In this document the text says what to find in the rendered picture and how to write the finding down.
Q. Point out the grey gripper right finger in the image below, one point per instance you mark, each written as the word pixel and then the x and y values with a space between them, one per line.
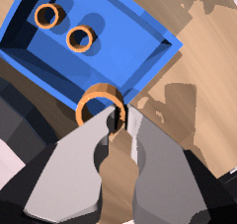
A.
pixel 175 187

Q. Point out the blue crate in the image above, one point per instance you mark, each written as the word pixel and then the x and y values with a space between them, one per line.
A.
pixel 126 52

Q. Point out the bronze bushing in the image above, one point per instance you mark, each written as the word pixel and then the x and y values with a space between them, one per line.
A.
pixel 101 90
pixel 73 44
pixel 40 19

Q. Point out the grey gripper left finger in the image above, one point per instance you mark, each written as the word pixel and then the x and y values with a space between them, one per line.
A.
pixel 62 185

